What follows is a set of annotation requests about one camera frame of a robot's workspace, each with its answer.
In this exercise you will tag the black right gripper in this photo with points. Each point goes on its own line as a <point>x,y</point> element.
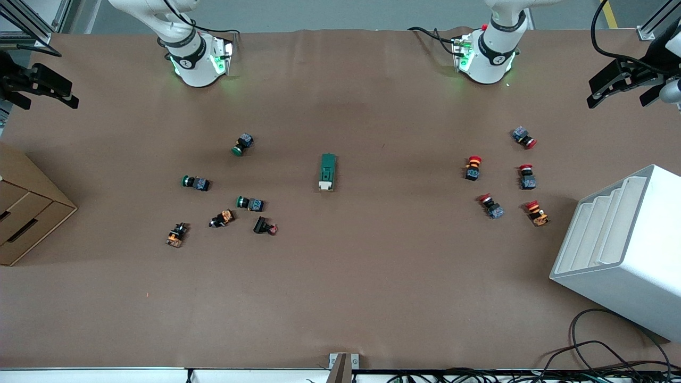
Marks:
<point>6,74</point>

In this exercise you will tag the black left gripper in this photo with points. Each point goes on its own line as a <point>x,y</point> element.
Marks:
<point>649,64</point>

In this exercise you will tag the green load switch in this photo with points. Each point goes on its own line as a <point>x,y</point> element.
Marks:
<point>327,170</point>

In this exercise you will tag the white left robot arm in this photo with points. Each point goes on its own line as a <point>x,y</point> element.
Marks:
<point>487,61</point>

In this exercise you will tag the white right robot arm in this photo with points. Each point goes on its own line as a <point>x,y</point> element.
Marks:
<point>194,69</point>

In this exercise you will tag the brown cardboard box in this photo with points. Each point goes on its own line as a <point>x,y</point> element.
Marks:
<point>32,213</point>

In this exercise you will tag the red mushroom button grey block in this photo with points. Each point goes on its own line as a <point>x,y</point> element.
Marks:
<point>491,206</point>
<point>527,177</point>
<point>523,136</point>

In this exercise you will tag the red mushroom button orange block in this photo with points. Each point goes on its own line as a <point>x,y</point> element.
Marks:
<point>537,213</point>

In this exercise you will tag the white stepped storage bin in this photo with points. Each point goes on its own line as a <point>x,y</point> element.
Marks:
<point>628,266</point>

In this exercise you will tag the red mushroom button black block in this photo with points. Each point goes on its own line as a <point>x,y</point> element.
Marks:
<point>472,168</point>

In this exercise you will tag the brown paper table cover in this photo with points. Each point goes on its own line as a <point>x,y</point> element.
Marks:
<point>372,292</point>

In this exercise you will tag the aluminium frame profile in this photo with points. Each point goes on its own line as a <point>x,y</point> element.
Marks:
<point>657,21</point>
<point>26,18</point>

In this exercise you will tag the green push button switch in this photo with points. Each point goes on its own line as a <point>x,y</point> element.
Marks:
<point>197,183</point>
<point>251,204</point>
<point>242,144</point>

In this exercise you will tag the black orange selector switch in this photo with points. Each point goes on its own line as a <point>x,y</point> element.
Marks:
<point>222,218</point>
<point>176,235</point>

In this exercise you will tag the black switch with red block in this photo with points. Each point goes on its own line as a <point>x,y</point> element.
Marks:
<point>263,225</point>

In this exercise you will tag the white table edge rail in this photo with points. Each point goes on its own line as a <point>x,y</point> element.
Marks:
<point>106,375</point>

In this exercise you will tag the metal table edge bracket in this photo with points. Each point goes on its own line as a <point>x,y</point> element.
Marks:
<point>343,367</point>

